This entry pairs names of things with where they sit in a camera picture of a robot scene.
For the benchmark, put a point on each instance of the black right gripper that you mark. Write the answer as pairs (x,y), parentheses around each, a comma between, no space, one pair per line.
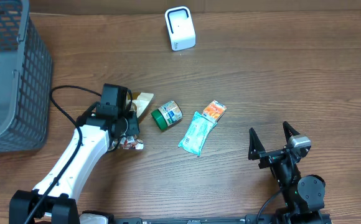
(256,148)

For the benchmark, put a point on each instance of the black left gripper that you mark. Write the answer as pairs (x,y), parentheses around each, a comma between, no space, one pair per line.
(132,124)

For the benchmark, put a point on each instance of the beige nut snack pouch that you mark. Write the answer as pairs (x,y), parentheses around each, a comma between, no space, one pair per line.
(140,105)

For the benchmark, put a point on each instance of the green lid jar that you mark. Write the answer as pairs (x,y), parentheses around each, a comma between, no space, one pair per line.
(167,115)

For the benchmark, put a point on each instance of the orange small carton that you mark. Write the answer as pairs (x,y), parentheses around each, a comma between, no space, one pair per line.
(214,111)

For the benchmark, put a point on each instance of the teal snack packet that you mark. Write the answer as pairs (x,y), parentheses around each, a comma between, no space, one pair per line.
(196,134)

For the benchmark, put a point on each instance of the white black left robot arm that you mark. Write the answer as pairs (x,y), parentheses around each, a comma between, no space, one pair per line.
(98,130)

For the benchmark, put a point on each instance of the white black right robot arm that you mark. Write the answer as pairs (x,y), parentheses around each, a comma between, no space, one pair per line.
(303,196)

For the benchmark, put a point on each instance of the white barcode scanner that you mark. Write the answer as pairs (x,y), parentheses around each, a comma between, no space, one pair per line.
(180,28)

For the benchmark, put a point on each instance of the grey plastic mesh basket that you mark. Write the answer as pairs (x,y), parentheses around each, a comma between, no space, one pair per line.
(26,68)

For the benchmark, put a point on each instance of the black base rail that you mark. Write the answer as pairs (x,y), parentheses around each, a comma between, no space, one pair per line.
(180,221)

